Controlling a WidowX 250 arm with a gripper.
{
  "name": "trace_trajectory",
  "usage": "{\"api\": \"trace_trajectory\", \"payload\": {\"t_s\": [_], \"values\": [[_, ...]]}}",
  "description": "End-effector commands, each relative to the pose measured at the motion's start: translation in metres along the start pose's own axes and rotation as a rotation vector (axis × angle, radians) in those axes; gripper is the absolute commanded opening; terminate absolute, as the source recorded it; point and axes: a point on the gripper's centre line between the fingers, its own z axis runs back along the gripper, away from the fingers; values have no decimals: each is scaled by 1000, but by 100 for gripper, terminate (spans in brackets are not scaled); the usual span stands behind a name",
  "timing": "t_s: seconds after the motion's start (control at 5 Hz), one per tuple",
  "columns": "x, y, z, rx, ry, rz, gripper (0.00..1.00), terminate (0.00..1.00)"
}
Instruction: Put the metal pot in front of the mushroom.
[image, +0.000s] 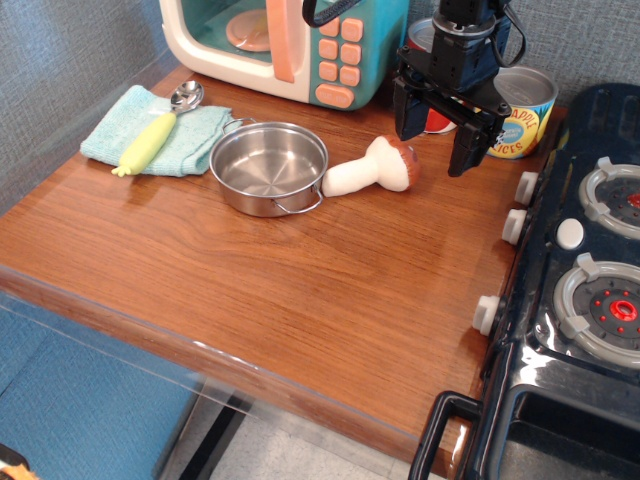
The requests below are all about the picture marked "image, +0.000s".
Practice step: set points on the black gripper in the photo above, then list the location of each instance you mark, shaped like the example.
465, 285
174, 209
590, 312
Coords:
455, 78

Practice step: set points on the pineapple slices can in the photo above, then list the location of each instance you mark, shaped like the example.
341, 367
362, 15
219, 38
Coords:
531, 94

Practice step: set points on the orange object at corner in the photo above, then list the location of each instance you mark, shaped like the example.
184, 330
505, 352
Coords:
14, 466

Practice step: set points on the shiny metal pot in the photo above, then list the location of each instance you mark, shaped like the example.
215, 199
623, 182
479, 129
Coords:
269, 169

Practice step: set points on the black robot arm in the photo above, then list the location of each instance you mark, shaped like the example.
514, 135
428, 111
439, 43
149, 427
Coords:
465, 7

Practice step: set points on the clear acrylic table guard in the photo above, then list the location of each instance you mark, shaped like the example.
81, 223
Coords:
275, 361

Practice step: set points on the teal folded cloth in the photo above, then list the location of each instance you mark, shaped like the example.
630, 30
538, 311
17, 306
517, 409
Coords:
186, 152

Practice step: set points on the dark blue toy stove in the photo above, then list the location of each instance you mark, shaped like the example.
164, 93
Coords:
560, 394

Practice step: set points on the plush white brown mushroom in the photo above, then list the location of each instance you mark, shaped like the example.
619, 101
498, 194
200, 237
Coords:
388, 162

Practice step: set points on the spoon with yellow handle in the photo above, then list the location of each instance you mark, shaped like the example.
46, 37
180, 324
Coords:
143, 150

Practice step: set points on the teal toy microwave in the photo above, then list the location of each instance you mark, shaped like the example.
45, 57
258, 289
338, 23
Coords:
268, 47

